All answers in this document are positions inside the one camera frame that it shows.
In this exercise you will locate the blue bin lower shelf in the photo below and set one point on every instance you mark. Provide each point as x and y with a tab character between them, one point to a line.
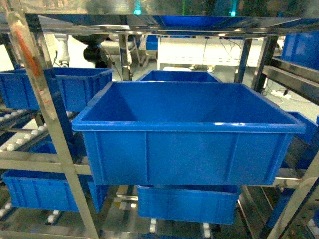
189	203

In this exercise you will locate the large blue front bin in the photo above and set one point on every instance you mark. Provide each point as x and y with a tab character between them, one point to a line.
184	133

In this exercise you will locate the blue bin behind front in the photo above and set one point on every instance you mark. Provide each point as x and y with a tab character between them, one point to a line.
178	76

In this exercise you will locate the blue bin upper left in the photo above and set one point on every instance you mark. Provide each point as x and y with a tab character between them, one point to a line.
77	86

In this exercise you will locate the blue bin lower left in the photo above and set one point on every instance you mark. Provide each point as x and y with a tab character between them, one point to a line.
39	190

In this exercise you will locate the steel shelf rack frame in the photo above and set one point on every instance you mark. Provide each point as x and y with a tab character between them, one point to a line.
26	45

